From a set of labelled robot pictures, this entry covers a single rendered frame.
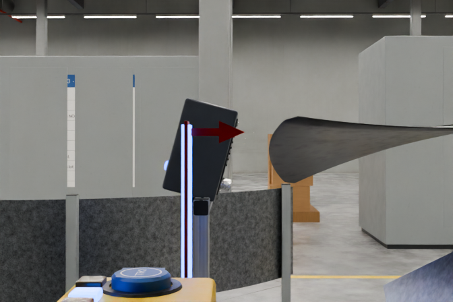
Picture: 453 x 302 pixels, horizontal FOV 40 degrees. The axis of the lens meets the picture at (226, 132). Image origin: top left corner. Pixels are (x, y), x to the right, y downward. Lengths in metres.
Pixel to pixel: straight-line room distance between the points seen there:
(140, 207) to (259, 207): 0.56
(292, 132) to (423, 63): 6.31
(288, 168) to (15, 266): 1.77
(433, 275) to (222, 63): 4.31
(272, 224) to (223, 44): 2.45
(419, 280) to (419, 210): 6.18
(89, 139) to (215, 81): 2.26
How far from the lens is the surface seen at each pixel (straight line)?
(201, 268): 1.23
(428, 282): 0.71
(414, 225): 6.90
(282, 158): 0.71
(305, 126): 0.60
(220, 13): 5.00
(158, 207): 2.41
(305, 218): 8.80
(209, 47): 4.96
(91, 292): 0.41
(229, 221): 2.58
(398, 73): 6.83
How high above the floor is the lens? 1.17
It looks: 1 degrees up
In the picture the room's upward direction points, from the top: straight up
